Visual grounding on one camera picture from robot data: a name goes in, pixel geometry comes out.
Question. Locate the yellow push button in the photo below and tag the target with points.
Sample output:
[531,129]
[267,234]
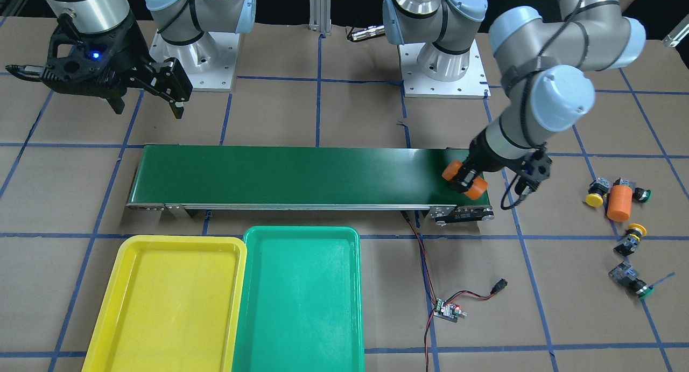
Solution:
[631,239]
[597,192]

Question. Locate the yellow tray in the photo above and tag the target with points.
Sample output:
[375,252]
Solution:
[172,303]

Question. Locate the green tray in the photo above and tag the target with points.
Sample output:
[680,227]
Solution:
[302,307]

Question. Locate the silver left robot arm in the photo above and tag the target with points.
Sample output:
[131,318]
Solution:
[542,66]

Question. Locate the orange cylinder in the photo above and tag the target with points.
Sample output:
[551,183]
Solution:
[619,203]
[464,180]

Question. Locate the green push button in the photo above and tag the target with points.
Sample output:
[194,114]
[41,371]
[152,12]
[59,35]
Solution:
[639,195]
[626,276]

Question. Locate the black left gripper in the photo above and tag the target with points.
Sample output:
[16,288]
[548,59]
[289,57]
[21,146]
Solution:
[480,154]

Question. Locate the small motor controller board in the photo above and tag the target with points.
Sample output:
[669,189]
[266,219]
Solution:
[448,311]

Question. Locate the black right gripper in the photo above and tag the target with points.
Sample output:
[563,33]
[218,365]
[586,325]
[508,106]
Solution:
[131,55]

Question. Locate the green conveyor belt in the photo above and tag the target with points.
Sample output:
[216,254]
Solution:
[179,178]

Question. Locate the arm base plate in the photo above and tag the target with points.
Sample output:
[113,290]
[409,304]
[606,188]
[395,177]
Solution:
[429,73]
[210,62]

